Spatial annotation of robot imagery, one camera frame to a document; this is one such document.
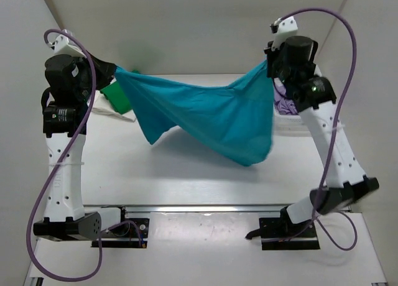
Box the crumpled lilac t-shirt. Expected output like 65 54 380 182
274 80 298 116

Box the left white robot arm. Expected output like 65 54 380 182
33 53 130 241

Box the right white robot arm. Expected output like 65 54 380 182
264 35 379 237

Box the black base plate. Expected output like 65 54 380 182
101 206 150 249
245 218 320 251

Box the white plastic basket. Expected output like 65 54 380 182
273 83 308 136

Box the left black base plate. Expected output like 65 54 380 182
101 206 150 249

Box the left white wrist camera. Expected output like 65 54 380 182
47 34 86 58

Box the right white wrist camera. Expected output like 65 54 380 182
269 16 298 52

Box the teal t-shirt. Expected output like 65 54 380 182
114 62 274 166

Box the folded green t-shirt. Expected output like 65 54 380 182
99 78 132 115

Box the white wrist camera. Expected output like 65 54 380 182
269 16 298 52
47 34 86 58

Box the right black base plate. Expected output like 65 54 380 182
245 218 320 251

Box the folded white t-shirt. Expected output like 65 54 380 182
91 91 136 122

